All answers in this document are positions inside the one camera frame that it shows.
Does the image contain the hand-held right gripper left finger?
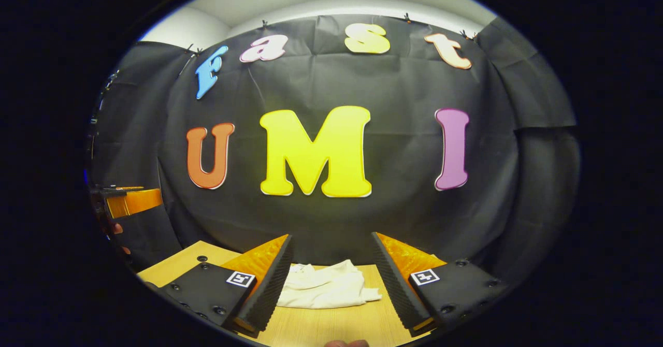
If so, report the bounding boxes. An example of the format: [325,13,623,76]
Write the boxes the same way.
[155,233,295,338]

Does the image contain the cream sweatshirt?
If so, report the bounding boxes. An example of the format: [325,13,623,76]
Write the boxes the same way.
[276,259,383,310]

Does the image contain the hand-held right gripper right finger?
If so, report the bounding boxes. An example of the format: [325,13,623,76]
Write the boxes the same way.
[370,231,511,338]

